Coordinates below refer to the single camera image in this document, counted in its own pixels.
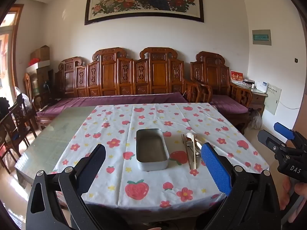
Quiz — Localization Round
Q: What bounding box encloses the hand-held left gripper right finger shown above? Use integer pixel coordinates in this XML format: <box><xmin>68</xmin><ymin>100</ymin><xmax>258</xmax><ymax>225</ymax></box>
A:
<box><xmin>201</xmin><ymin>142</ymin><xmax>281</xmax><ymax>230</ymax></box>

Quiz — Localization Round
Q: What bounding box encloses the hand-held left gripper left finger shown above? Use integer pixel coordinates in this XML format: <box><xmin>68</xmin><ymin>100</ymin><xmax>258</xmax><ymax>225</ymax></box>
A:
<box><xmin>26</xmin><ymin>144</ymin><xmax>106</xmax><ymax>230</ymax></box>

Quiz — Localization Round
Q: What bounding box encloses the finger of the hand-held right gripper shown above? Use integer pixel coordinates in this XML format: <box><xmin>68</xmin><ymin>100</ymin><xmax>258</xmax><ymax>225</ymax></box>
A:
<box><xmin>257</xmin><ymin>130</ymin><xmax>287</xmax><ymax>153</ymax></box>
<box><xmin>274</xmin><ymin>122</ymin><xmax>307</xmax><ymax>149</ymax></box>

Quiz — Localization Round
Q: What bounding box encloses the pale wooden chopstick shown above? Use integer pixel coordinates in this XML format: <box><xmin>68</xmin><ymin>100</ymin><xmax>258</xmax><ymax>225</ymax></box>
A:
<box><xmin>192</xmin><ymin>135</ymin><xmax>198</xmax><ymax>169</ymax></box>

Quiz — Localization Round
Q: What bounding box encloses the brown wooden chopstick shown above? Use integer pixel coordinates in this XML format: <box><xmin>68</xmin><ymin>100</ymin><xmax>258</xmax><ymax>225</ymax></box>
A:
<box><xmin>186</xmin><ymin>146</ymin><xmax>193</xmax><ymax>169</ymax></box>

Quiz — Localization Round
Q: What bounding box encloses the rectangular metal tray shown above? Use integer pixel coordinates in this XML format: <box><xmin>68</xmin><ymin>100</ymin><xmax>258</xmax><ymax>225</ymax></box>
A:
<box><xmin>136</xmin><ymin>128</ymin><xmax>169</xmax><ymax>172</ymax></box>

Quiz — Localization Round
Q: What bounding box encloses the person's right hand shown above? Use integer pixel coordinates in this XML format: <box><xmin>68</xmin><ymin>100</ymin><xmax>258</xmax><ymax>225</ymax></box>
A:
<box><xmin>279</xmin><ymin>177</ymin><xmax>307</xmax><ymax>211</ymax></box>

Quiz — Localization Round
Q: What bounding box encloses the brown wooden board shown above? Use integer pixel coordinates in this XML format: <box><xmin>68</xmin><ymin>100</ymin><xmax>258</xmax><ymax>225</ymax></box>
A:
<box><xmin>294</xmin><ymin>108</ymin><xmax>307</xmax><ymax>135</ymax></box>

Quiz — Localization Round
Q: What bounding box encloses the plastic bag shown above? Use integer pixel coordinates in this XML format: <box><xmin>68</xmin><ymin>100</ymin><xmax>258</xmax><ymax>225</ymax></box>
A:
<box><xmin>248</xmin><ymin>110</ymin><xmax>263</xmax><ymax>130</ymax></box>

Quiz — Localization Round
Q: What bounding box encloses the white chart board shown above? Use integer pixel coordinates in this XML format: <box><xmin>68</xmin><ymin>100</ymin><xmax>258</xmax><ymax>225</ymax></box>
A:
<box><xmin>264</xmin><ymin>84</ymin><xmax>281</xmax><ymax>115</ymax></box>

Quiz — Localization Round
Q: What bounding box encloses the wooden side table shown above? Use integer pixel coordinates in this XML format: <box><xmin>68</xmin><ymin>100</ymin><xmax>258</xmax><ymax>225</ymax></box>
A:
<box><xmin>249</xmin><ymin>89</ymin><xmax>268</xmax><ymax>118</ymax></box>

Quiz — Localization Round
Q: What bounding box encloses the white box device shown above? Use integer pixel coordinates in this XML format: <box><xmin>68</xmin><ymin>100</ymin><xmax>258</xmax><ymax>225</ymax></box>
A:
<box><xmin>254</xmin><ymin>81</ymin><xmax>268</xmax><ymax>93</ymax></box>

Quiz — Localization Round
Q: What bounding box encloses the red desk calendar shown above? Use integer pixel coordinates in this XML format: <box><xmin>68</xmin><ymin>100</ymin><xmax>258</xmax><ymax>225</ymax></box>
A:
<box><xmin>230</xmin><ymin>70</ymin><xmax>244</xmax><ymax>82</ymax></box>

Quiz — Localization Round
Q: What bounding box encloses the strawberry printed tablecloth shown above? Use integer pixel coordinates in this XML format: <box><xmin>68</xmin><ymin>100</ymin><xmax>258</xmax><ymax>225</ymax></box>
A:
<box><xmin>51</xmin><ymin>103</ymin><xmax>270</xmax><ymax>209</ymax></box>

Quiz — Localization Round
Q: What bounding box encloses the carved wooden armchair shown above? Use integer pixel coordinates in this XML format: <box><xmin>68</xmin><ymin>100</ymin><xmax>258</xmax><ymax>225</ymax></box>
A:
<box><xmin>190</xmin><ymin>51</ymin><xmax>253</xmax><ymax>135</ymax></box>

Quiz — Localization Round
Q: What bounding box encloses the dark wooden chair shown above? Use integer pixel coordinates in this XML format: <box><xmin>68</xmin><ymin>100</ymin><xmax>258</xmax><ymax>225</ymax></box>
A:
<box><xmin>0</xmin><ymin>99</ymin><xmax>33</xmax><ymax>174</ymax></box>

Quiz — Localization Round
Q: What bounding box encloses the carved wooden sofa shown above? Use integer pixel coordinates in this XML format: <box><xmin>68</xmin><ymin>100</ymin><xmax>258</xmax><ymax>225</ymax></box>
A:
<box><xmin>32</xmin><ymin>47</ymin><xmax>200</xmax><ymax>125</ymax></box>

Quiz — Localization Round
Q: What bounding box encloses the white flat box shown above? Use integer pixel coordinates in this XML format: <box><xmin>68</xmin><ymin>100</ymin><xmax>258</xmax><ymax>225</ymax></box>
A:
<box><xmin>26</xmin><ymin>61</ymin><xmax>51</xmax><ymax>75</ymax></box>

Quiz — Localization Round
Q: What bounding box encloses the brown cardboard box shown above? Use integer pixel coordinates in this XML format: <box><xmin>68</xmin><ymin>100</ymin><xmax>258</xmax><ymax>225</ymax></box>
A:
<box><xmin>30</xmin><ymin>45</ymin><xmax>50</xmax><ymax>64</ymax></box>

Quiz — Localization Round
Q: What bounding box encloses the white wall cable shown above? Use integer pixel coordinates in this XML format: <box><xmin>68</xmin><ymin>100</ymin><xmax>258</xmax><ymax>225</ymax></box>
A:
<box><xmin>279</xmin><ymin>100</ymin><xmax>301</xmax><ymax>111</ymax></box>

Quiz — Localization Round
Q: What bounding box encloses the grey wall electrical panel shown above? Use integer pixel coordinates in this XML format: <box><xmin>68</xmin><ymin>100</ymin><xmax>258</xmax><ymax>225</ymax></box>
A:
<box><xmin>252</xmin><ymin>29</ymin><xmax>272</xmax><ymax>45</ymax></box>

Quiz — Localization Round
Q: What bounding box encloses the wooden door frame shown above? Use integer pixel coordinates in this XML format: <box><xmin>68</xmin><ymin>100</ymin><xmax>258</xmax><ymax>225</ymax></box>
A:
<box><xmin>0</xmin><ymin>3</ymin><xmax>25</xmax><ymax>101</ymax></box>

